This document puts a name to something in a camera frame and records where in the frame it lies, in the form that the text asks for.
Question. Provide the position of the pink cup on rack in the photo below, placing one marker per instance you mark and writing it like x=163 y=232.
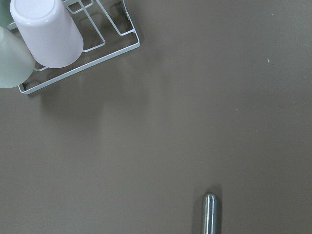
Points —
x=48 y=30

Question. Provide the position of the mint cup on rack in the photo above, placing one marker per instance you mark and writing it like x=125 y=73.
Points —
x=5 y=15

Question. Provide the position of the white wire cup rack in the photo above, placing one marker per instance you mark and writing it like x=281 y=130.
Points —
x=107 y=31

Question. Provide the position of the pale green cup on rack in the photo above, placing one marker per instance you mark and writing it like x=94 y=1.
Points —
x=16 y=61

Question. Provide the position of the steel muddler black tip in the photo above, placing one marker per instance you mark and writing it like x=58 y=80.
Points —
x=209 y=214

